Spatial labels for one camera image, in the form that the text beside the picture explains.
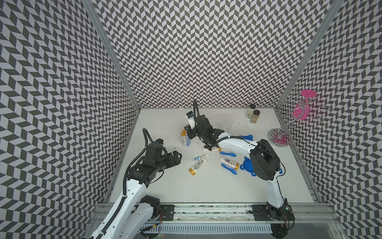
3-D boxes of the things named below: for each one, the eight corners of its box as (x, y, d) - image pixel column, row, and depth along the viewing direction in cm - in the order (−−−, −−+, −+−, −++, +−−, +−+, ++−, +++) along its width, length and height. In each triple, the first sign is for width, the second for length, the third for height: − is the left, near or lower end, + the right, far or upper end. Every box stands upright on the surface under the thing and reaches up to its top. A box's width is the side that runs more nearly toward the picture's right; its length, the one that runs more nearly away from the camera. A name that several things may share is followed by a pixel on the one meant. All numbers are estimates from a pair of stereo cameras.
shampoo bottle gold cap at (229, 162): (218, 160, 93) (218, 158, 91) (220, 156, 95) (220, 154, 92) (237, 170, 89) (238, 168, 87) (239, 165, 91) (240, 164, 89)
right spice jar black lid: (251, 123, 111) (254, 114, 103) (249, 118, 114) (253, 109, 106) (256, 123, 111) (260, 114, 103) (254, 118, 114) (259, 109, 106)
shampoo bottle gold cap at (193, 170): (188, 171, 88) (188, 170, 86) (202, 158, 93) (202, 156, 91) (192, 176, 86) (192, 174, 84) (207, 162, 92) (207, 160, 90)
